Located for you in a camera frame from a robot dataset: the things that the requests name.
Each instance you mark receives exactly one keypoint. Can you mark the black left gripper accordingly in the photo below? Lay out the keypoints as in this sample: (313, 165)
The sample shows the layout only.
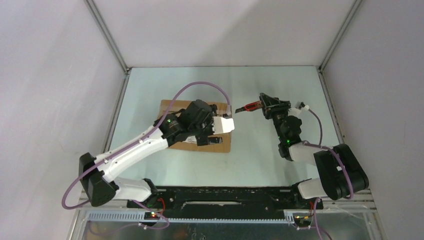
(209, 119)

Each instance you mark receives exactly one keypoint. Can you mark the aluminium right corner post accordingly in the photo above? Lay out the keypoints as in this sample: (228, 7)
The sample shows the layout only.
(352, 12)

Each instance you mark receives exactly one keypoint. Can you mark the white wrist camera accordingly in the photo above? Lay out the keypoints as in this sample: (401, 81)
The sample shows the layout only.
(222, 125)
(299, 108)

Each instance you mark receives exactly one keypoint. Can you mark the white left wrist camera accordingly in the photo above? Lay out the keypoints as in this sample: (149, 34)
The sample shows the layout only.
(222, 125)

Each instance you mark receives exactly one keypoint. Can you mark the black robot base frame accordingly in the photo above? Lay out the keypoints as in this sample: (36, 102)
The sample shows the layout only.
(207, 204)

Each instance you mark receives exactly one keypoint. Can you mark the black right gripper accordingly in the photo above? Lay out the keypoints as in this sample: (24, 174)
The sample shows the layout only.
(271, 106)

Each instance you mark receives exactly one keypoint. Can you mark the aluminium corner post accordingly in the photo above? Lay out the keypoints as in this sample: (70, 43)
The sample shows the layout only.
(106, 33)
(352, 12)

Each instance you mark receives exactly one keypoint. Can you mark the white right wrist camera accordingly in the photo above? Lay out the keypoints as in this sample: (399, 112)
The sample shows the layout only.
(299, 108)

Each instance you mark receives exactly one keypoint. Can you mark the red black utility knife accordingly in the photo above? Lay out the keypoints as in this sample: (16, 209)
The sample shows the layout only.
(250, 107)

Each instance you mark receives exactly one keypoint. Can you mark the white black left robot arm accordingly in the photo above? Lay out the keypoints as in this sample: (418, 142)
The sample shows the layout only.
(101, 179)

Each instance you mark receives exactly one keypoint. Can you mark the aluminium left corner post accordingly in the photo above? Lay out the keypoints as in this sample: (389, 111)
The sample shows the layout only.
(106, 33)

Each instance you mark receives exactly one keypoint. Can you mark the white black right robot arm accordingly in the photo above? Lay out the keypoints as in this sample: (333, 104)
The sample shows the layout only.
(340, 174)

